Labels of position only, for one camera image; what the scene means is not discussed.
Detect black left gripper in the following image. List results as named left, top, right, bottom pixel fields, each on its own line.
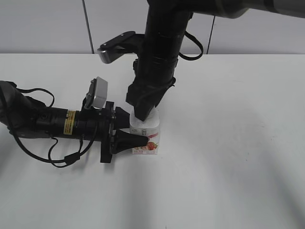
left=77, top=101, right=148, bottom=164

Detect white strawberry yogurt bottle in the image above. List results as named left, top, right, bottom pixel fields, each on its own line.
left=130, top=107, right=160, bottom=155

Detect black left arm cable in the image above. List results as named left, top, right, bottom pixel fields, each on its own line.
left=4, top=87, right=99, bottom=168

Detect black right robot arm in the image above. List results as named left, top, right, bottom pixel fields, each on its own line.
left=126, top=0, right=305, bottom=121

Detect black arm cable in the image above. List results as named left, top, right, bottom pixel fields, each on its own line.
left=178, top=30, right=203, bottom=61
left=4, top=87, right=99, bottom=168

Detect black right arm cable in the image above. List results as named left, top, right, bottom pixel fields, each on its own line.
left=178, top=30, right=203, bottom=61

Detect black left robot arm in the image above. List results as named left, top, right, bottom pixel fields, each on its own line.
left=0, top=78, right=149, bottom=168

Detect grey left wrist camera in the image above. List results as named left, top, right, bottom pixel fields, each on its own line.
left=84, top=77, right=108, bottom=109

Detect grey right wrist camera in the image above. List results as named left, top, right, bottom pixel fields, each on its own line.
left=97, top=31, right=144, bottom=64

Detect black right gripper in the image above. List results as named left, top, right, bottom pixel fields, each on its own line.
left=126, top=77, right=176, bottom=121

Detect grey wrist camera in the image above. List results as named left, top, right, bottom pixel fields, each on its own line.
left=84, top=77, right=108, bottom=109
left=97, top=31, right=144, bottom=64

